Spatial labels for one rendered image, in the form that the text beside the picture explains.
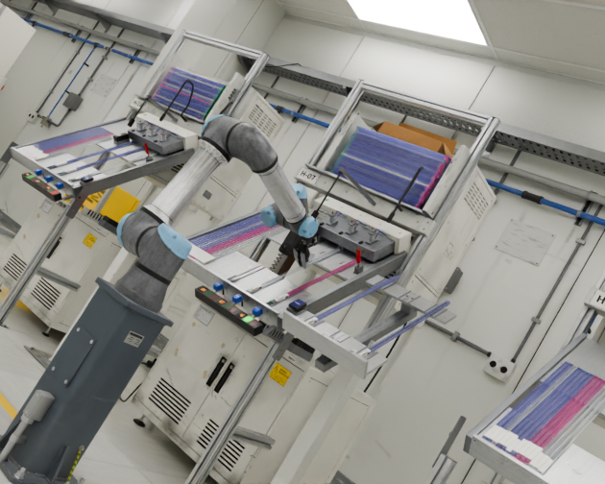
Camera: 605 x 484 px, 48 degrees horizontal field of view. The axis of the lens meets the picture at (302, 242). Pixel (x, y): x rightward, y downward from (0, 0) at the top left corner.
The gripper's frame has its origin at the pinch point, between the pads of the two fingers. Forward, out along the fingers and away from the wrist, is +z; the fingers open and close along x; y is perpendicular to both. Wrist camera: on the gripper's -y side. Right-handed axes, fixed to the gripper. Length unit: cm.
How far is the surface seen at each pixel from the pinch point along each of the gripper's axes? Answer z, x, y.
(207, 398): 45, 13, -48
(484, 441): -7, -101, -29
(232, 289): -5.4, 5.3, -30.0
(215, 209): 47, 124, 45
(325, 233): 2.0, 9.8, 23.4
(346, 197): 0, 19, 47
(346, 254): 5.0, -4.4, 20.7
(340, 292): 2.0, -21.0, -0.5
